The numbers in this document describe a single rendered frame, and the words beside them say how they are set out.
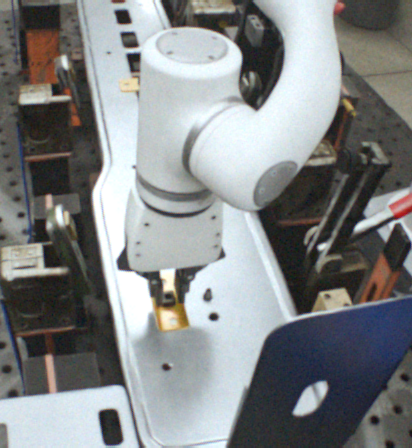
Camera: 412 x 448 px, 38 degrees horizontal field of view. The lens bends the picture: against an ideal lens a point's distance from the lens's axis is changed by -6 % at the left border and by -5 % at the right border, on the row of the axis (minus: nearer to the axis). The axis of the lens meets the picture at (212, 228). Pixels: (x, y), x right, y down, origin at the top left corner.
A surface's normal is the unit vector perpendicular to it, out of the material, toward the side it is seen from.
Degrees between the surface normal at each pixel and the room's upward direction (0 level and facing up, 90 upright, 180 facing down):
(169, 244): 92
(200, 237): 91
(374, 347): 90
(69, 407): 0
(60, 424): 0
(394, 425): 0
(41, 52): 90
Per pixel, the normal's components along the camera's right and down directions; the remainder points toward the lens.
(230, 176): -0.43, 0.33
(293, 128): 0.43, 0.41
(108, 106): 0.11, -0.69
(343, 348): 0.25, 0.72
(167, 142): -0.68, 0.46
